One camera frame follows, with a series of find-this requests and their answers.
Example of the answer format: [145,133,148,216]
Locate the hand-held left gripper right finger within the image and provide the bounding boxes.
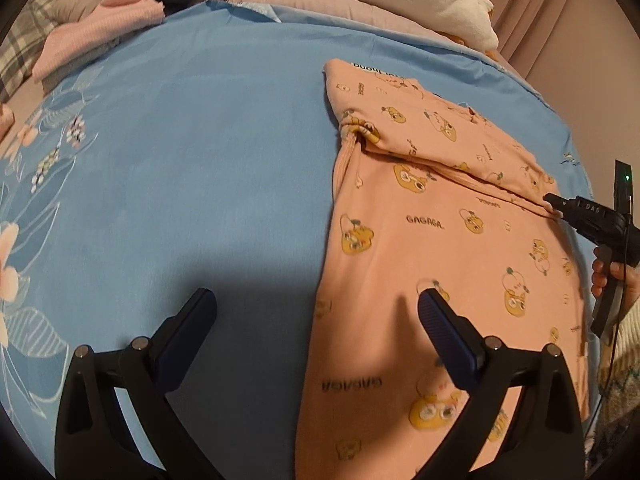
[415,287,586,480]

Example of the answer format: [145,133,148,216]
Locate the pink curtain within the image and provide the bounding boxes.
[457,0,618,91]

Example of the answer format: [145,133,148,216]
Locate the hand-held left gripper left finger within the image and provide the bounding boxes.
[54,287,226,480]

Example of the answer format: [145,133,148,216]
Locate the blue floral bedsheet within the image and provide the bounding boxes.
[0,0,596,480]

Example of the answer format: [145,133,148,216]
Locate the peach cartoon print pants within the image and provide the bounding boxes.
[295,58,588,480]

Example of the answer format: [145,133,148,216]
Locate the black cable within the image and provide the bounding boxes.
[590,230,632,423]

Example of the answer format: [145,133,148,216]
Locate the person's right hand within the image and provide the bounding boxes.
[590,257,640,313]

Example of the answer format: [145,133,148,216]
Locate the pink quilt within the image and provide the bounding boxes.
[227,0,466,43]

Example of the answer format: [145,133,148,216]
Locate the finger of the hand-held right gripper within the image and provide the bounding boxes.
[543,192,580,222]

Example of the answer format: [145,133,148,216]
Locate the plaid pillow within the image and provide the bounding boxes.
[0,0,63,103]

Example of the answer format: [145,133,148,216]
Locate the dark cloth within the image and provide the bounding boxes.
[160,0,221,13]

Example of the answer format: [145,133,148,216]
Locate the pink knit garment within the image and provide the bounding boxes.
[32,0,166,83]

